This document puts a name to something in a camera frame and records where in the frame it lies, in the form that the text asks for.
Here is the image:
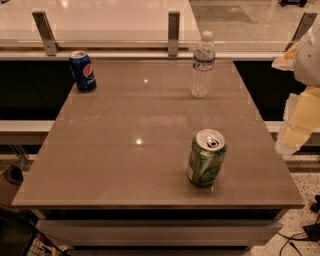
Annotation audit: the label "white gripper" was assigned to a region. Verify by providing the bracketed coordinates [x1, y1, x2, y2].
[272, 23, 320, 155]

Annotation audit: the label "green soda can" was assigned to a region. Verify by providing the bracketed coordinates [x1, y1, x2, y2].
[187, 129, 227, 187]

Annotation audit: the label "blue pepsi can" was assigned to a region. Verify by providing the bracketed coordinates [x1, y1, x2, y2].
[69, 51, 96, 92]

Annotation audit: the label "clear plastic water bottle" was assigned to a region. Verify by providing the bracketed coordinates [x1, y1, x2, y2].
[190, 31, 216, 98]

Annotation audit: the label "brown cylinder bin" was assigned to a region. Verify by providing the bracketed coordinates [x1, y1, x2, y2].
[0, 164, 23, 206]

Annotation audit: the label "right metal railing bracket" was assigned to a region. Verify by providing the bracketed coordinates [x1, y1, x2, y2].
[286, 12, 317, 50]

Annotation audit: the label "metal railing bracket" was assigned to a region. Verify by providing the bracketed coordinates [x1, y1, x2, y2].
[168, 11, 180, 57]
[286, 12, 317, 50]
[32, 11, 59, 56]

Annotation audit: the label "middle metal railing bracket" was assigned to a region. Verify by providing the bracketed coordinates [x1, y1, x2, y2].
[168, 11, 180, 57]

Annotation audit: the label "black cables on floor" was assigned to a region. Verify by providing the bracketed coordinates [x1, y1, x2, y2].
[277, 194, 320, 256]

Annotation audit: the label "left metal railing bracket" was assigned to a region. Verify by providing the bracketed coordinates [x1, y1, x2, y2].
[32, 11, 59, 56]

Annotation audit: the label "black wire basket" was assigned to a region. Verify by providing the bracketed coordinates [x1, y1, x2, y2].
[0, 205, 70, 256]

